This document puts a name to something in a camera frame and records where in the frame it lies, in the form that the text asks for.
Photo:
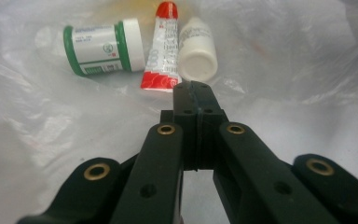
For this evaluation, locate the small white bottle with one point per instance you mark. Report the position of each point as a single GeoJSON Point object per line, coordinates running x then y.
{"type": "Point", "coordinates": [197, 53]}

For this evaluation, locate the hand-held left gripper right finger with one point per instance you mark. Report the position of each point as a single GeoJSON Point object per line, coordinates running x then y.
{"type": "Point", "coordinates": [209, 124]}

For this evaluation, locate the red and white tube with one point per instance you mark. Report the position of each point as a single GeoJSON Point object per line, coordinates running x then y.
{"type": "Point", "coordinates": [163, 53]}

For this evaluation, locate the clear plastic bag yellow smiley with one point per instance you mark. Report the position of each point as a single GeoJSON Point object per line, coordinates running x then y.
{"type": "Point", "coordinates": [43, 124]}

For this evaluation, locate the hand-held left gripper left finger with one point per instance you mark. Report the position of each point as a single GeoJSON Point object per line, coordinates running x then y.
{"type": "Point", "coordinates": [188, 124]}

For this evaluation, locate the green and white jar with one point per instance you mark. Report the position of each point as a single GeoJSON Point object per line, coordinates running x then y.
{"type": "Point", "coordinates": [99, 46]}

